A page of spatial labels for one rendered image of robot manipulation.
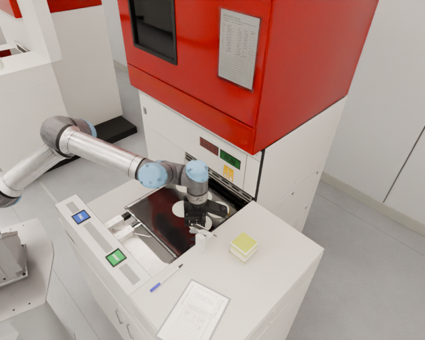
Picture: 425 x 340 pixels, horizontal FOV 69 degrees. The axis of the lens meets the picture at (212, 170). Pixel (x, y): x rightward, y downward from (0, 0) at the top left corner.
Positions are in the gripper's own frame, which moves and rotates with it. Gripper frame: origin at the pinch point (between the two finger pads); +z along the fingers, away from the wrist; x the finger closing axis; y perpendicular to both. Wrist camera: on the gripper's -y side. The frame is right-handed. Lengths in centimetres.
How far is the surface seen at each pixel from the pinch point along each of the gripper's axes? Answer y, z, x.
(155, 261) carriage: 18.7, 3.3, 10.0
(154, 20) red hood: 16, -66, -52
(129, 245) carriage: 29.3, 3.3, 2.2
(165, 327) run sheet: 13.4, -5.6, 38.6
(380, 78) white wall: -130, -13, -115
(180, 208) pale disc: 9.0, 1.3, -15.2
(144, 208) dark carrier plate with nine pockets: 25.0, 1.4, -15.8
